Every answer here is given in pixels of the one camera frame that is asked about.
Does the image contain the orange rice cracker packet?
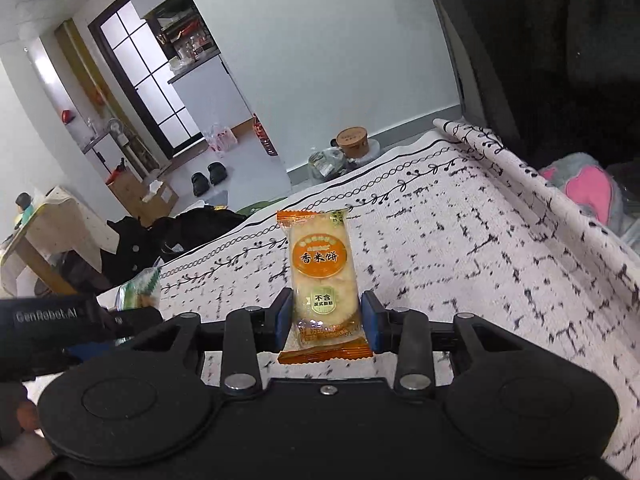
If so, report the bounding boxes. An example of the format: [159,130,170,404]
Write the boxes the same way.
[277,209,372,365]

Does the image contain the teal yellow snack packet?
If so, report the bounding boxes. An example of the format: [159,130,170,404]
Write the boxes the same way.
[115,266,160,311]

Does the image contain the person's left hand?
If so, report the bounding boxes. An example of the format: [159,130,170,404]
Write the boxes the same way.
[0,382,39,446]

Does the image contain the yellow leg round table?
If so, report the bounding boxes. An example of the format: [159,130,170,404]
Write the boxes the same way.
[1,206,77,298]

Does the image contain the dotted cream tablecloth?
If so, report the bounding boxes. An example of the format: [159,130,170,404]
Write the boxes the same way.
[27,186,119,272]

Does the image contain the patterned white bed cloth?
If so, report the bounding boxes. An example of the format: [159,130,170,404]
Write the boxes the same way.
[94,117,640,476]

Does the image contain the black bag on floor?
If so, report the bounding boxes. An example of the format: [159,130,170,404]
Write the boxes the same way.
[149,205,246,262]

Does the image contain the small doll figure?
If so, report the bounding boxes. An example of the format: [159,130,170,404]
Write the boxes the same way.
[14,192,34,230]

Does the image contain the left black slipper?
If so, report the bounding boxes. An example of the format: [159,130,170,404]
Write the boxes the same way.
[191,172,210,197]

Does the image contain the black slipper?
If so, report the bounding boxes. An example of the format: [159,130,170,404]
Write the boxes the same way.
[207,162,228,186]
[191,172,210,197]

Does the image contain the clear plastic bag of items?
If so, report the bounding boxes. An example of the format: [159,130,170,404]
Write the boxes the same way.
[307,146,347,182]

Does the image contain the right black slipper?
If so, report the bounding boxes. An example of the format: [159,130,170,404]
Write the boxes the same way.
[207,162,228,186]

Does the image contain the open cardboard box on floor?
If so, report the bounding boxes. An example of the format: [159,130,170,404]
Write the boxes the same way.
[106,168,178,228]

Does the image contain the brown lidded paper tub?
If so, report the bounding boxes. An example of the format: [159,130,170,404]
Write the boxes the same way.
[335,127,370,158]

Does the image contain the red oil bottle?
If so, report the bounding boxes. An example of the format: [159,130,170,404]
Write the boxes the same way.
[253,114,278,157]

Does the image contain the white kitchen cabinet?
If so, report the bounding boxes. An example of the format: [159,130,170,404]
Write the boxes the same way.
[169,54,253,133]

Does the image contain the pink grey plush cushion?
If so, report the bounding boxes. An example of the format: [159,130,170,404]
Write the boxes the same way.
[539,153,624,234]

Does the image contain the hanging dark clothes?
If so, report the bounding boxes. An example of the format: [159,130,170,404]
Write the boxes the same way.
[436,0,639,167]

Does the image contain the black frame glass door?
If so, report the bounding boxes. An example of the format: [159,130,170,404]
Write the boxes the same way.
[89,0,202,159]

